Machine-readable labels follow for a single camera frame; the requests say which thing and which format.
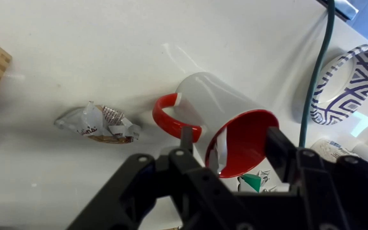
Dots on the white mug red inside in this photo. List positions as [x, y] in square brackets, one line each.
[218, 103]

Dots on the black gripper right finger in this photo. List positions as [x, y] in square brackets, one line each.
[342, 196]

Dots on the blue patterned paper bowl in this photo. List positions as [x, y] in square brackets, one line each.
[364, 85]

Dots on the crumpled clear wrapper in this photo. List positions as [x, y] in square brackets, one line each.
[99, 123]

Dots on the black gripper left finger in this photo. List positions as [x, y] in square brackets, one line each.
[150, 196]

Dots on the green white snack packet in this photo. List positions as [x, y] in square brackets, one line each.
[252, 182]

